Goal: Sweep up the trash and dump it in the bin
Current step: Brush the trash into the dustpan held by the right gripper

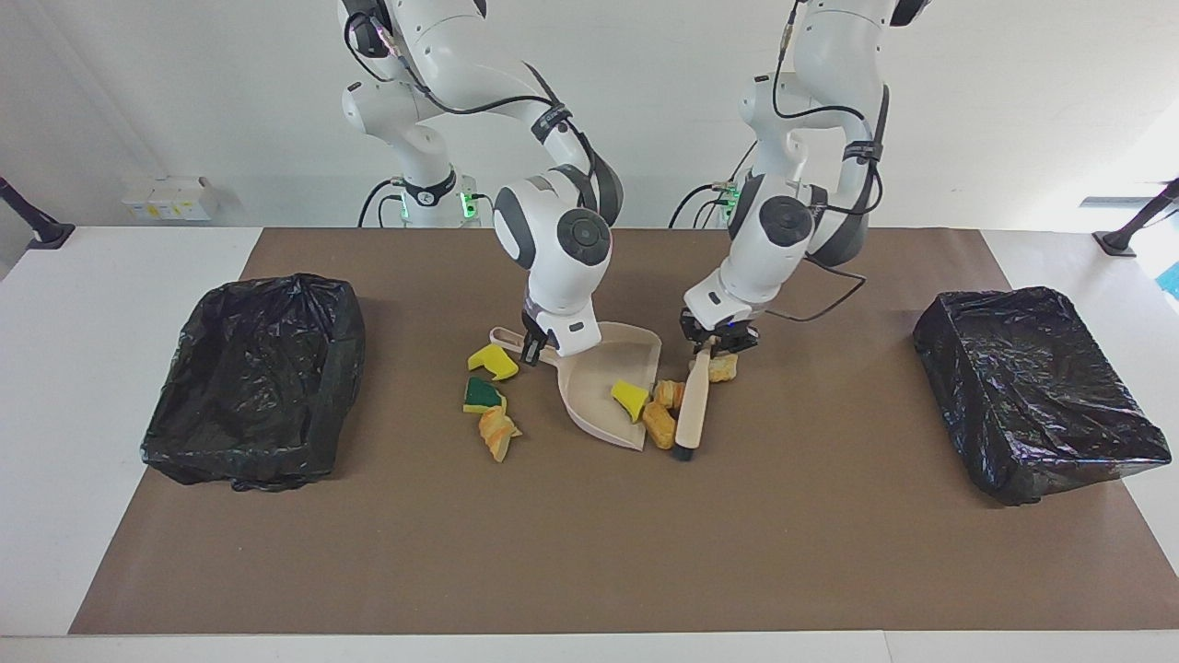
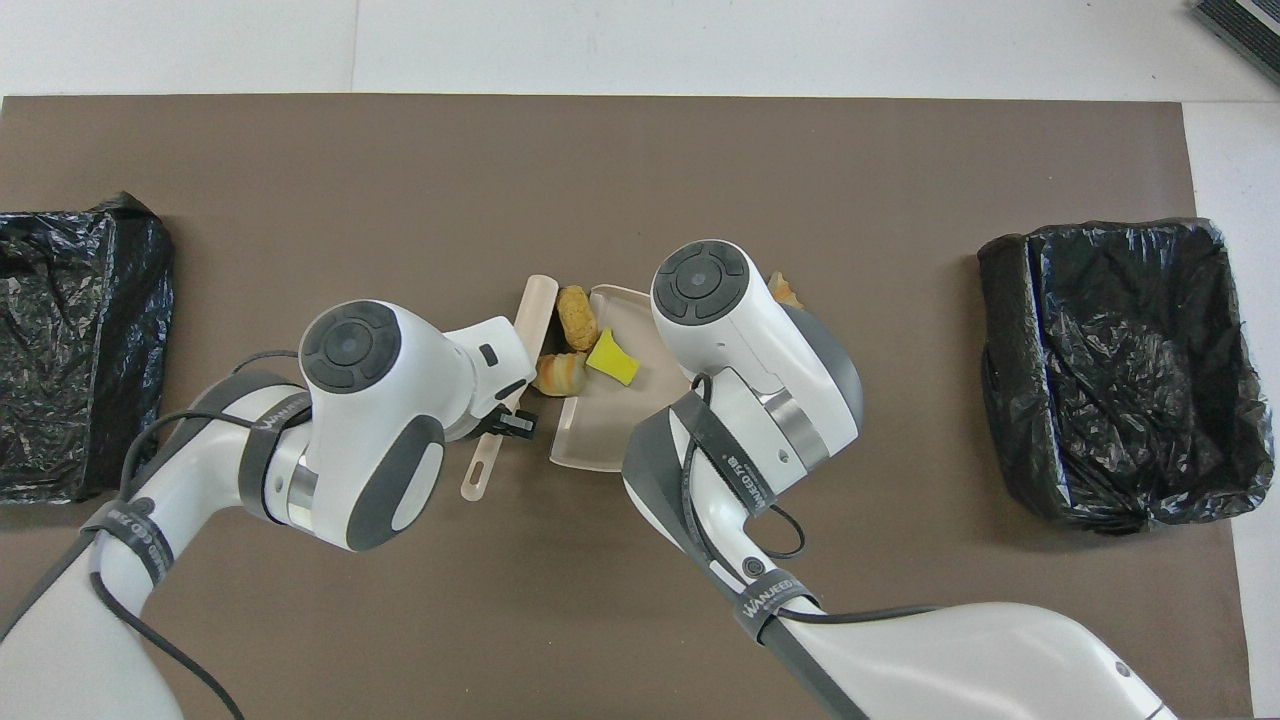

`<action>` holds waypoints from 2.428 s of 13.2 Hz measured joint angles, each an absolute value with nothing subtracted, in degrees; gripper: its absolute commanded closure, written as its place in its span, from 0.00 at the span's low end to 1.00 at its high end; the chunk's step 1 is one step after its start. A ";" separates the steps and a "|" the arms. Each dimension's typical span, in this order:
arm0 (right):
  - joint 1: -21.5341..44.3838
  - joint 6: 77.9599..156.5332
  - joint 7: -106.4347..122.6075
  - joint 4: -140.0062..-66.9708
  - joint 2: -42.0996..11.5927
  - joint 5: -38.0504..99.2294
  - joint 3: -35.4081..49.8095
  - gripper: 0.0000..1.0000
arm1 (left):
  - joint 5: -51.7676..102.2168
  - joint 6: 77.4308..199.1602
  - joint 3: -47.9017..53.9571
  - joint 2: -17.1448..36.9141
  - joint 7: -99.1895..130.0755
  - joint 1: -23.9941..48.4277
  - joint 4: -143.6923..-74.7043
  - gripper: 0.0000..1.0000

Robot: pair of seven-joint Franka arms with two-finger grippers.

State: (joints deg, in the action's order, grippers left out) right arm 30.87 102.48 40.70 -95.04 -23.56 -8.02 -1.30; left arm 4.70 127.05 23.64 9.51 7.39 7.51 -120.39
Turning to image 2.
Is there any bin with black bag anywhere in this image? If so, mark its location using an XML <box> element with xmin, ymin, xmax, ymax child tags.
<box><xmin>977</xmin><ymin>218</ymin><xmax>1276</xmax><ymax>535</ymax></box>
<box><xmin>0</xmin><ymin>192</ymin><xmax>176</xmax><ymax>504</ymax></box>

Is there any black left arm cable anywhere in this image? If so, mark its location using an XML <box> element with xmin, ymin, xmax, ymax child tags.
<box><xmin>90</xmin><ymin>350</ymin><xmax>301</xmax><ymax>720</ymax></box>

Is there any small yellow sponge piece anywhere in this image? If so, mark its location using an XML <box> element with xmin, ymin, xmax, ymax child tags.
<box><xmin>585</xmin><ymin>332</ymin><xmax>641</xmax><ymax>387</ymax></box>

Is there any brown bread roll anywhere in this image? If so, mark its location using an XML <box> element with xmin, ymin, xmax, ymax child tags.
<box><xmin>556</xmin><ymin>285</ymin><xmax>600</xmax><ymax>353</ymax></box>

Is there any brown table mat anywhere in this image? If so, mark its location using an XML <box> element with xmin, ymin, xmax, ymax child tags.
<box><xmin>0</xmin><ymin>95</ymin><xmax>1253</xmax><ymax>720</ymax></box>

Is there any beige hand brush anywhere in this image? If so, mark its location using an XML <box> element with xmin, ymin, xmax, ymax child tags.
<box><xmin>460</xmin><ymin>274</ymin><xmax>559</xmax><ymax>503</ymax></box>

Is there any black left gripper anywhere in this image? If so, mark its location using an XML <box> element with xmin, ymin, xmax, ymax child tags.
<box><xmin>452</xmin><ymin>403</ymin><xmax>541</xmax><ymax>445</ymax></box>

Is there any striped croissant piece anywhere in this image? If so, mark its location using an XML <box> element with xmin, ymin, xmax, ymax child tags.
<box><xmin>533</xmin><ymin>352</ymin><xmax>589</xmax><ymax>398</ymax></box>

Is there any dark ribbed device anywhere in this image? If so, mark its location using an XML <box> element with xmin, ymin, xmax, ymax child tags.
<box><xmin>1192</xmin><ymin>0</ymin><xmax>1280</xmax><ymax>87</ymax></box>

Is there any beige plastic dustpan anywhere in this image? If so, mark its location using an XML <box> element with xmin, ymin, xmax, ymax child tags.
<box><xmin>549</xmin><ymin>285</ymin><xmax>693</xmax><ymax>473</ymax></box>

